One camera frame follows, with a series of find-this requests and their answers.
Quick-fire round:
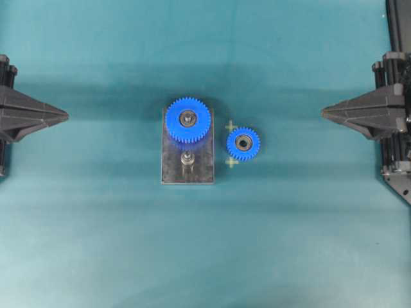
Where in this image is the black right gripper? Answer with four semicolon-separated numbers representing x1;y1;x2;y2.
322;52;410;175

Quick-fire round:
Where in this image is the steel shaft under large gear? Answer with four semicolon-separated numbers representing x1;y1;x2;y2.
183;115;192;126

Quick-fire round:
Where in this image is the steel shaft on plate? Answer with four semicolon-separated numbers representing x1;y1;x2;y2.
180;151;195;176

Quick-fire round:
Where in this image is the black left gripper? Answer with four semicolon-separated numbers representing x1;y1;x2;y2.
0;55;69;176

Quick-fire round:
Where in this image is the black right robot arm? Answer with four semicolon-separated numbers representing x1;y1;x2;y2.
321;1;410;202

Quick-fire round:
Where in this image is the grey metal base plate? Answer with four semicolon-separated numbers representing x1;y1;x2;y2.
161;103;214;184

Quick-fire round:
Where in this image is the small blue gear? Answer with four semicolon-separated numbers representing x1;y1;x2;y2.
226;127;261;161

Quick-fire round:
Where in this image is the large blue gear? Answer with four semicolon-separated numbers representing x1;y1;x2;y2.
164;97;211;144

